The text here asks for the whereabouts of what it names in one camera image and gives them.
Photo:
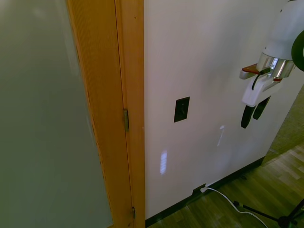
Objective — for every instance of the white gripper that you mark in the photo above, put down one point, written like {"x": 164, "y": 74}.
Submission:
{"x": 255, "y": 93}

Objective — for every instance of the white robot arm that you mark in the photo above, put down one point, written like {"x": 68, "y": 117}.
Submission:
{"x": 282, "y": 31}

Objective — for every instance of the white power plug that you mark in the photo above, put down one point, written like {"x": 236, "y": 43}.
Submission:
{"x": 203, "y": 189}

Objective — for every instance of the brass door hinge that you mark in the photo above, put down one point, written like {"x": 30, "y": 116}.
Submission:
{"x": 133, "y": 212}
{"x": 126, "y": 120}

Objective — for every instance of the black baseboard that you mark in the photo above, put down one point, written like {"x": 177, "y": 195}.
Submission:
{"x": 166, "y": 213}

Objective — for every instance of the frosted glass wooden door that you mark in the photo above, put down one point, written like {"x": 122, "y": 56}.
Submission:
{"x": 35, "y": 95}

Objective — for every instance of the red and grey wrist camera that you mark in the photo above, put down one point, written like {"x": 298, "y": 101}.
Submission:
{"x": 248, "y": 74}

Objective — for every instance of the black light switch plate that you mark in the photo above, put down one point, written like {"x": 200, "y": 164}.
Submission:
{"x": 181, "y": 116}

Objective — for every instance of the black camera tripod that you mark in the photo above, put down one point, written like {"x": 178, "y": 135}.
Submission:
{"x": 261, "y": 212}

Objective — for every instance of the wooden door frame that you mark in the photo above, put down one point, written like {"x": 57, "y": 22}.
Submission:
{"x": 135, "y": 71}

